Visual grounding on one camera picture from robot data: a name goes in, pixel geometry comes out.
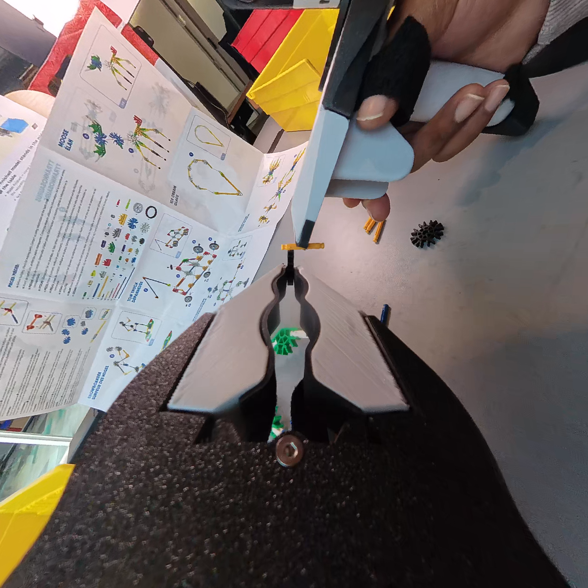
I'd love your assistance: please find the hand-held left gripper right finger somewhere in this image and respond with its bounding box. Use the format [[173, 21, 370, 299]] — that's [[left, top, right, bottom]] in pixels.
[[294, 266, 409, 442]]

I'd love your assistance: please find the yellow bin with red rods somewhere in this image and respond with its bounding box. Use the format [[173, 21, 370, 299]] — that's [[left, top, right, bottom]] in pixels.
[[0, 464, 76, 582]]

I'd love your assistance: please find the red storage bin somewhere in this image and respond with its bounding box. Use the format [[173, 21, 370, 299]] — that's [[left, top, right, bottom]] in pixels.
[[232, 9, 304, 74]]

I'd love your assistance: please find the colourful construction toy figure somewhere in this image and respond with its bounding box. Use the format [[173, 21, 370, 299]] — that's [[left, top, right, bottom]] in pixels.
[[269, 325, 307, 442]]

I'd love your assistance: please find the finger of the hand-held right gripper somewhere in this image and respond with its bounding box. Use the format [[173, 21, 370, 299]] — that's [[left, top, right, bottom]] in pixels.
[[291, 108, 351, 250]]

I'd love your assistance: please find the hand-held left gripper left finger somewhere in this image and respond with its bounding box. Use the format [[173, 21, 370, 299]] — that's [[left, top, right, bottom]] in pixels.
[[168, 264, 288, 442]]

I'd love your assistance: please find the person's right hand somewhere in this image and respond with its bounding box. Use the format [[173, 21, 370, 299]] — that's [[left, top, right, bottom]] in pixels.
[[342, 0, 552, 222]]

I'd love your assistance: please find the folded paper instruction sheet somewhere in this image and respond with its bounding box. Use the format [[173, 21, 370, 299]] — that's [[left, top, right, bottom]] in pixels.
[[0, 7, 308, 421]]

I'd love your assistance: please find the yellow bin with dark parts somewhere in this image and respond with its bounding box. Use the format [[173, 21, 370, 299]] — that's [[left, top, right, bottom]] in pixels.
[[246, 9, 341, 134]]

